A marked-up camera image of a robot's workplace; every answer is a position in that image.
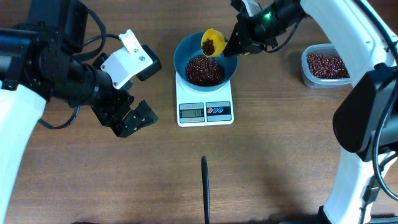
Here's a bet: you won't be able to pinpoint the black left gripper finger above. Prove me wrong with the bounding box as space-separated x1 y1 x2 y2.
118 100 158 138
136 45 162 81

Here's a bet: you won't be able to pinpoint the yellow plastic measuring scoop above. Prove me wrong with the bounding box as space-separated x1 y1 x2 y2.
200 28 228 57

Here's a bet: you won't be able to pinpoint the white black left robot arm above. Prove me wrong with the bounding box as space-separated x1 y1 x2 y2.
1 1 162 217

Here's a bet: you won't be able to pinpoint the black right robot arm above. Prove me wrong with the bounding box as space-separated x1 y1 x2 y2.
223 0 397 223

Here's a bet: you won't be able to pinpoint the teal blue bowl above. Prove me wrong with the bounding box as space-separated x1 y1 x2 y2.
174 32 239 92

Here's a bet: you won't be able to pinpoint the red beans in bowl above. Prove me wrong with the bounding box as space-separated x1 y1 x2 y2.
185 55 225 86

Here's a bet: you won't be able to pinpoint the white digital kitchen scale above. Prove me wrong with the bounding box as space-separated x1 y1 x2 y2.
175 74 234 127

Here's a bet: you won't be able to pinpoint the black vertical antenna rod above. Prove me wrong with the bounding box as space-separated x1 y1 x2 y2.
201 156 210 224

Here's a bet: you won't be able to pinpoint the clear plastic container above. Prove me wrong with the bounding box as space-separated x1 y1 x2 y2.
301 44 352 89

